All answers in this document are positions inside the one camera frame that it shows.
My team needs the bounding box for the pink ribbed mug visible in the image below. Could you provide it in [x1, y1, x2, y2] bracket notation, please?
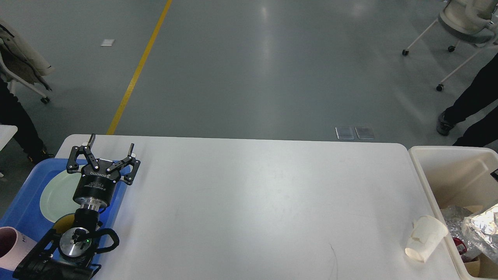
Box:
[0, 226, 37, 271]

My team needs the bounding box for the light green plate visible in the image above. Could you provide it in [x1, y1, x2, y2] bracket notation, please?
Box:
[39, 171, 81, 222]

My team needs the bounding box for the person in black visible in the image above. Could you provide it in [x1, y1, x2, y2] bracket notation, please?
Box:
[0, 79, 54, 165]
[436, 55, 498, 147]

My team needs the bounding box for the aluminium foil sheet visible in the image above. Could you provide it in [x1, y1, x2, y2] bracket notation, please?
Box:
[441, 205, 480, 263]

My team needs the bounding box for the teal mug yellow inside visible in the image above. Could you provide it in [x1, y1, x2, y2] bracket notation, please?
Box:
[52, 213, 77, 256]

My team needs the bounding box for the person in black left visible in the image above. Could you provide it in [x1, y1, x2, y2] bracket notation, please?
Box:
[0, 79, 54, 165]

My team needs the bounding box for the small foil wrapper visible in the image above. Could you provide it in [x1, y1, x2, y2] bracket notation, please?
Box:
[462, 203, 498, 264]

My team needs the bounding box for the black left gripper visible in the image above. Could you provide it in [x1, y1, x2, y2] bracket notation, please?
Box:
[67, 133, 141, 208]

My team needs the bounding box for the brown paper bag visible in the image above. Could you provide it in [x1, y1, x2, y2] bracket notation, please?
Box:
[464, 254, 498, 279]
[465, 205, 484, 214]

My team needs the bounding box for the brown paper bag in bin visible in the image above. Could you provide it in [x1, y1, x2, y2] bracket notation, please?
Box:
[465, 205, 484, 214]

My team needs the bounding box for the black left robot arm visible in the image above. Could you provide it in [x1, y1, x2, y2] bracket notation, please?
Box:
[13, 134, 140, 280]

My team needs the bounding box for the white side table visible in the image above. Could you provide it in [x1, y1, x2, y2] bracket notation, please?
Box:
[0, 124, 18, 151]

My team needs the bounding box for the person in black right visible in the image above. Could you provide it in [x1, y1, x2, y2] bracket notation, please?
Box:
[436, 55, 498, 147]

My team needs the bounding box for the beige plastic bin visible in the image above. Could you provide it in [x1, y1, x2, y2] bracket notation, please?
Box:
[408, 146, 498, 280]

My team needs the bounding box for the blue plastic tray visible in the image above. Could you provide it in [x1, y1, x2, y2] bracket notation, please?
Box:
[0, 158, 129, 280]

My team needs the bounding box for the white paper cup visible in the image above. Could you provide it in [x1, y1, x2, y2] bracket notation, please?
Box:
[404, 215, 449, 263]

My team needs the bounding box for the red shiny wrapper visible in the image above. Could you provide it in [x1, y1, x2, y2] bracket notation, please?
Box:
[452, 237, 468, 255]

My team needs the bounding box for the white office chair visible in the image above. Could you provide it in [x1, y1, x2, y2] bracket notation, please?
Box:
[402, 0, 498, 92]

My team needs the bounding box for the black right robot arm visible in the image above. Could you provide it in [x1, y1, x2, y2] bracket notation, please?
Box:
[490, 169, 498, 180]

